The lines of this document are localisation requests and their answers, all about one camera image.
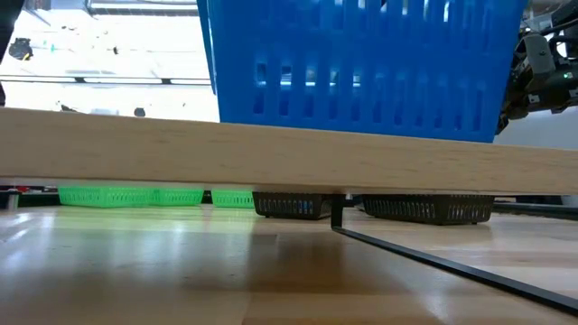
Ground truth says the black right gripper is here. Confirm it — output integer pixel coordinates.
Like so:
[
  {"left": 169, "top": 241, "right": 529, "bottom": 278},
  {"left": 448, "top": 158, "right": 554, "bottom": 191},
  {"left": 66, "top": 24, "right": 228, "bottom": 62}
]
[{"left": 495, "top": 26, "right": 578, "bottom": 135}]

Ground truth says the black slotted plastic basket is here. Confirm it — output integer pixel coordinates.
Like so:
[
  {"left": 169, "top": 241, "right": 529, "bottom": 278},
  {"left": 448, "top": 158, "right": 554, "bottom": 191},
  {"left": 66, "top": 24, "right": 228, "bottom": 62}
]
[
  {"left": 360, "top": 194, "right": 495, "bottom": 227},
  {"left": 251, "top": 191, "right": 334, "bottom": 221}
]

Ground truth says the blue slotted plastic basket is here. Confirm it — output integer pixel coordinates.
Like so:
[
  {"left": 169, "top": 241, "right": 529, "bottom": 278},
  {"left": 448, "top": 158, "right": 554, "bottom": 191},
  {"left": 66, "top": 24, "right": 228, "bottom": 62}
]
[{"left": 196, "top": 0, "right": 528, "bottom": 144}]

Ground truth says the green slotted plastic basket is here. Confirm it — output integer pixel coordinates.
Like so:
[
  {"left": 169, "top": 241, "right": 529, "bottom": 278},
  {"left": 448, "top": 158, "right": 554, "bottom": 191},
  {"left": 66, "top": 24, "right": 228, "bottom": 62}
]
[
  {"left": 57, "top": 186, "right": 205, "bottom": 209},
  {"left": 210, "top": 190, "right": 256, "bottom": 209}
]

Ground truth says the light wooden shelf board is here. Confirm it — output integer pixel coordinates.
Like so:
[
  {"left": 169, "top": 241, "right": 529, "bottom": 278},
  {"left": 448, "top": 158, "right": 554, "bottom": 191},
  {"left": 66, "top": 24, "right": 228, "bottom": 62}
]
[{"left": 0, "top": 107, "right": 578, "bottom": 196}]

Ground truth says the grey ceiling pipe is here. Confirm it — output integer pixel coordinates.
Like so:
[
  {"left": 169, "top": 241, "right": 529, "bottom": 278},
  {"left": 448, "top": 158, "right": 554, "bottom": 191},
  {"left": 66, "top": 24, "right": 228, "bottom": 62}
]
[{"left": 85, "top": 0, "right": 200, "bottom": 17}]

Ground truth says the black round ceiling fixture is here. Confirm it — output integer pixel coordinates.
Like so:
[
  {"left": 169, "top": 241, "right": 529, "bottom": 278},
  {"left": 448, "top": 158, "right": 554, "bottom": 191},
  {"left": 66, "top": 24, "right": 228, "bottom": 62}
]
[{"left": 7, "top": 37, "right": 34, "bottom": 61}]

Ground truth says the black table edge rail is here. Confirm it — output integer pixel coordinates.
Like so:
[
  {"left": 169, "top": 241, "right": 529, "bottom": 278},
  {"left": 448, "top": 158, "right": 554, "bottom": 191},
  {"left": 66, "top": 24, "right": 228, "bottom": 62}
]
[{"left": 0, "top": 191, "right": 578, "bottom": 222}]

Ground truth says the black metal shelf frame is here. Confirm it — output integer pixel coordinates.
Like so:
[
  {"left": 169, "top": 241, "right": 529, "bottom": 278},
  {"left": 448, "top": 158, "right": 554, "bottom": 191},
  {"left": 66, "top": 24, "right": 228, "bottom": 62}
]
[{"left": 329, "top": 193, "right": 578, "bottom": 317}]

